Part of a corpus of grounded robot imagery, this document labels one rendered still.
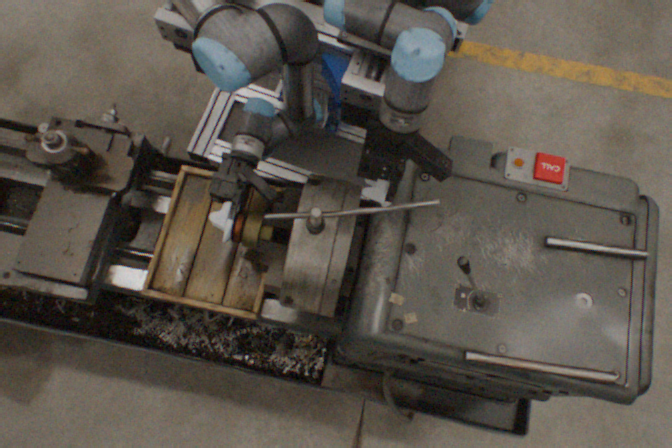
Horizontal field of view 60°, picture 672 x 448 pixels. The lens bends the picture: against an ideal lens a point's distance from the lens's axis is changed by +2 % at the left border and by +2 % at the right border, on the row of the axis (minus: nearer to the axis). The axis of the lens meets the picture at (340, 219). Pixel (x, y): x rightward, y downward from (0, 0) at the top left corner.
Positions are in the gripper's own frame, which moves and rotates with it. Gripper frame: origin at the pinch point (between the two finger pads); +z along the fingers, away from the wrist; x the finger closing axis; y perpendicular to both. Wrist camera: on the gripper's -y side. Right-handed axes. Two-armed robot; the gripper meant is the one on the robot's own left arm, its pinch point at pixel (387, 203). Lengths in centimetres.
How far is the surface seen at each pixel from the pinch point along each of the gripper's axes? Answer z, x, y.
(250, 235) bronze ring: 21.6, -1.6, 27.5
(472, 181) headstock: 1.0, -12.8, -16.9
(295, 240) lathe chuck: 11.7, 4.8, 16.4
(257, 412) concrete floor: 140, -10, 24
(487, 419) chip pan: 84, -2, -48
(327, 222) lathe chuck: 9.0, 0.4, 10.8
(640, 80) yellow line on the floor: 63, -179, -114
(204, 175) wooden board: 34, -28, 47
